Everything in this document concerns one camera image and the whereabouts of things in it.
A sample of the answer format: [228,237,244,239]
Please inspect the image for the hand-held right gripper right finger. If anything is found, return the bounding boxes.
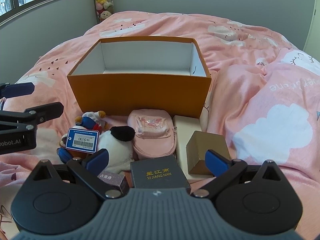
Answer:
[190,149,284,200]

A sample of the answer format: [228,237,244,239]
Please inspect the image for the small printed card box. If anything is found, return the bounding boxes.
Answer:
[99,171,130,193]

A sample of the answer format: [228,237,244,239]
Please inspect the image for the plush doll in blue outfit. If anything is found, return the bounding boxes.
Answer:
[57,110,109,164]

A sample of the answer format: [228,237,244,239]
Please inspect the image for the pink fabric pouch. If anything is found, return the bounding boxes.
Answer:
[127,109,178,160]

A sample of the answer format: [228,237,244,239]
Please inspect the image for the dark grey box gold print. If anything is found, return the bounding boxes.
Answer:
[129,155,191,189]

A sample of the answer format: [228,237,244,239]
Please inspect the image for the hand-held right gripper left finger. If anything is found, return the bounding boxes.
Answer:
[31,149,129,200]

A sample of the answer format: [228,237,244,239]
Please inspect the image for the blue hang tag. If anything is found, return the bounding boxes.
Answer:
[65,128,100,153]

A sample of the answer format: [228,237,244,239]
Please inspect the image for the cream flat box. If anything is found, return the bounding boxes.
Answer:
[172,115,218,180]

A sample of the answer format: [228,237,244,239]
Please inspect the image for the orange cardboard box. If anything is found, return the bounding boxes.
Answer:
[66,36,212,119]

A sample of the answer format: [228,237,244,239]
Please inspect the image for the brown cardboard box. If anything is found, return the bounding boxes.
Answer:
[186,131,232,176]

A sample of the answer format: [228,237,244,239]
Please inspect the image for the white and black plush toy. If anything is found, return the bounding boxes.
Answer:
[96,126,137,174]

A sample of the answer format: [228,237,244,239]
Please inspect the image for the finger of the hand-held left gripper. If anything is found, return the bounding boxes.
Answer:
[0,102,64,131]
[0,82,35,98]

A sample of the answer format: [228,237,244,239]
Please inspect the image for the pink cloud-print blanket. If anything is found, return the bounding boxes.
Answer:
[0,11,320,240]

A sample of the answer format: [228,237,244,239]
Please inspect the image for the white door frame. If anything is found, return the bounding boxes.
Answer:
[303,0,320,53]

